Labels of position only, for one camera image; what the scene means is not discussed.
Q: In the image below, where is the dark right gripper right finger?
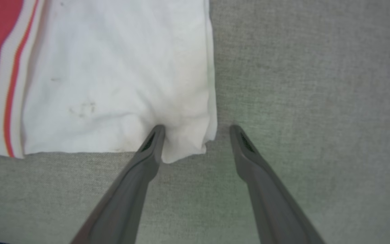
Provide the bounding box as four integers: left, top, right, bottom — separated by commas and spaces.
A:
230, 125, 326, 244

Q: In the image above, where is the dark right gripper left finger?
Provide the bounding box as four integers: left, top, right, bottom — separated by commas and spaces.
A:
70, 125, 166, 244

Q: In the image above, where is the red and white basketball jersey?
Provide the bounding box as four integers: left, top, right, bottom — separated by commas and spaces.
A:
0, 0, 218, 164

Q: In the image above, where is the grey fabric sofa cushion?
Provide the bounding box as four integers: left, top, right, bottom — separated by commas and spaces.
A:
0, 0, 390, 244

